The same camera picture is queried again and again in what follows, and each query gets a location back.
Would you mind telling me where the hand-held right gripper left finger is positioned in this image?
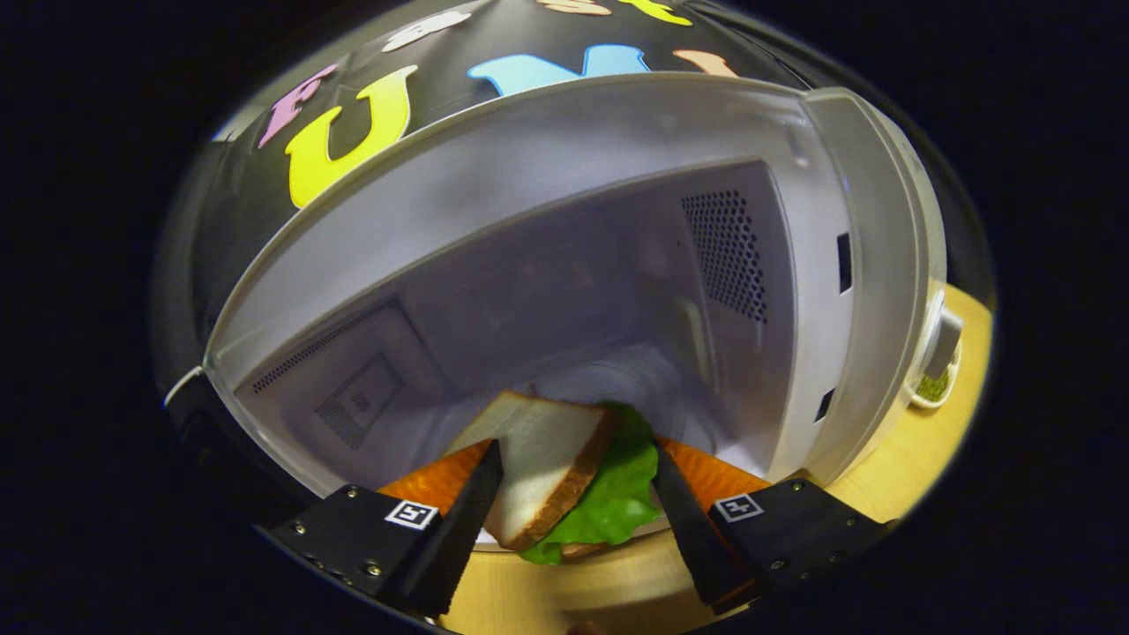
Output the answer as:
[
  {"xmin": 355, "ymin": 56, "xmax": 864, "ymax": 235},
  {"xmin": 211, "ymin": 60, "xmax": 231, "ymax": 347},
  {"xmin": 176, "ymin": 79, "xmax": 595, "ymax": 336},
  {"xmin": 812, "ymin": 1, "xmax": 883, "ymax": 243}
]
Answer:
[{"xmin": 262, "ymin": 438, "xmax": 505, "ymax": 618}]

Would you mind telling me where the small white tray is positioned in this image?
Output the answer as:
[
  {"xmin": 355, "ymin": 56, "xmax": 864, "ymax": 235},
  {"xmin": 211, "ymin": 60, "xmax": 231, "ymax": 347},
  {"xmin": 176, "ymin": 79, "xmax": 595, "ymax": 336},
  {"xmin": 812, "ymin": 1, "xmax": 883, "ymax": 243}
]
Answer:
[{"xmin": 475, "ymin": 516, "xmax": 673, "ymax": 555}]

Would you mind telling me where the divided white dish of beans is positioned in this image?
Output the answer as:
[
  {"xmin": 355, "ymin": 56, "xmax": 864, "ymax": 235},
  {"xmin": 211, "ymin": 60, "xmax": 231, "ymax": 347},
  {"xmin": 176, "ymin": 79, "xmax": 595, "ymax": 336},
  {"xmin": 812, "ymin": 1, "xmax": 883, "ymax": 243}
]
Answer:
[{"xmin": 908, "ymin": 366, "xmax": 958, "ymax": 411}]

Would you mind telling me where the bread and lettuce sandwich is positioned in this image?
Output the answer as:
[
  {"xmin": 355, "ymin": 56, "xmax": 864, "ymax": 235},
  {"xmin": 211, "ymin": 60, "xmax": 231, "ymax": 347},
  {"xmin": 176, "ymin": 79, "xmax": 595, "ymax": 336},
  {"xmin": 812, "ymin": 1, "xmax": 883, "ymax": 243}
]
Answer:
[{"xmin": 447, "ymin": 391, "xmax": 662, "ymax": 565}]

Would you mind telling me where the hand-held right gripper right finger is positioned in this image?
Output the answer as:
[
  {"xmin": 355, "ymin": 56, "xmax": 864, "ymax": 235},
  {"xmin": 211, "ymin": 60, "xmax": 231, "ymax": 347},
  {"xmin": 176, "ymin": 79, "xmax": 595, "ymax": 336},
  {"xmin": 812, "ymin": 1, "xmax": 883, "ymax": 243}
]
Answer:
[{"xmin": 651, "ymin": 438, "xmax": 887, "ymax": 616}]

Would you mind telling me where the white microwave oven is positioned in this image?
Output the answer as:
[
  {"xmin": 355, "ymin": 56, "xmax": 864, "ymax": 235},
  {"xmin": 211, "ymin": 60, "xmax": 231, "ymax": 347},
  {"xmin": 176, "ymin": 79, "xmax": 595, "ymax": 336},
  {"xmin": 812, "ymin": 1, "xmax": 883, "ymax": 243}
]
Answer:
[{"xmin": 163, "ymin": 72, "xmax": 967, "ymax": 552}]

